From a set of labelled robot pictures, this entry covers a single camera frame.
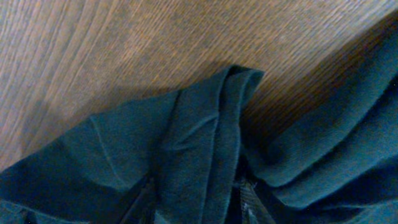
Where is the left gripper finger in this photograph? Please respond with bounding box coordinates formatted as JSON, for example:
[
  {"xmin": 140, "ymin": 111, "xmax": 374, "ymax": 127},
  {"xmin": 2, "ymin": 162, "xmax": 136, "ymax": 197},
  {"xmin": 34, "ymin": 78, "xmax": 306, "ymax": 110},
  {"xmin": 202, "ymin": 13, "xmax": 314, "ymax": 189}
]
[{"xmin": 239, "ymin": 180, "xmax": 275, "ymax": 224}]

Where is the black t-shirt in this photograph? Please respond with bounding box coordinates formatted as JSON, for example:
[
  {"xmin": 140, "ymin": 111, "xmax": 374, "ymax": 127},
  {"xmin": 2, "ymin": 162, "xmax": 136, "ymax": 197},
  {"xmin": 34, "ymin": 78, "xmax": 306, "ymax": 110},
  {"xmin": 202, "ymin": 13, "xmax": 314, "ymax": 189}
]
[{"xmin": 1, "ymin": 32, "xmax": 397, "ymax": 223}]

